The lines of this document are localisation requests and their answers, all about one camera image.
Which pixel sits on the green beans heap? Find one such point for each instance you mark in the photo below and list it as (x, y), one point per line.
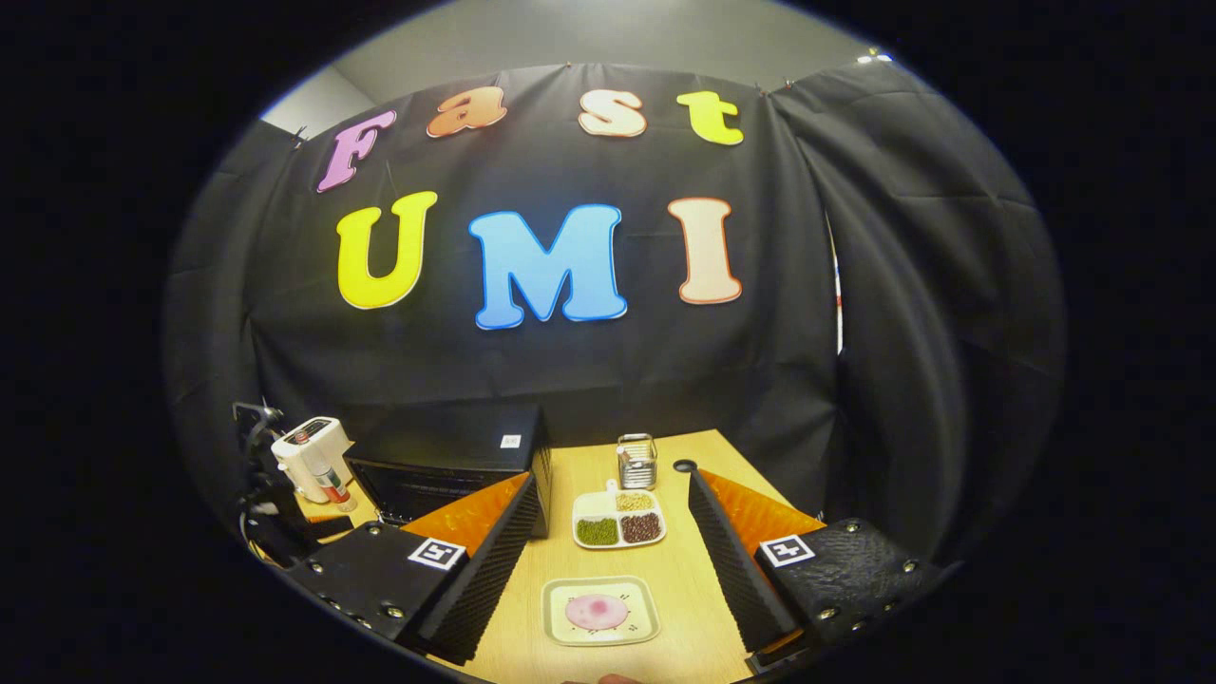
(598, 531)

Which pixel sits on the white divided dish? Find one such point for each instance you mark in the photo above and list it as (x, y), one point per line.
(617, 513)

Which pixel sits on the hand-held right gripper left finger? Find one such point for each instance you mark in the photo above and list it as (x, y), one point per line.
(494, 570)

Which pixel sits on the red beans heap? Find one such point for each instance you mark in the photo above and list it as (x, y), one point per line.
(641, 528)

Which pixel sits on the small ceiling light strip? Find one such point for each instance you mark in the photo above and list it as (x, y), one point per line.
(874, 58)

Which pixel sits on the clear plastic bottle red label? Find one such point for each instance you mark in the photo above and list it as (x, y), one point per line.
(332, 489)

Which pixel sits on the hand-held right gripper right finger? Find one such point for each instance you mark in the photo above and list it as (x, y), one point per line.
(736, 570)

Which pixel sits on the black backdrop cloth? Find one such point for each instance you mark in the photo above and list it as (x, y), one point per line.
(589, 370)

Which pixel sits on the yellow beans heap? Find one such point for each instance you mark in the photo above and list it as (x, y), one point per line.
(635, 501)

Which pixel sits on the black electric oven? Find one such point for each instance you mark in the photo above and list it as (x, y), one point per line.
(437, 451)

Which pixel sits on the white toaster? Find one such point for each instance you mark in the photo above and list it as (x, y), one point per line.
(309, 442)

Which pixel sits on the pink meat slice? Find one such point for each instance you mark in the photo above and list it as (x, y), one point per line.
(597, 612)

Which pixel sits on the cream square plate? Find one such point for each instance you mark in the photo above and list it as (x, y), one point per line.
(560, 627)

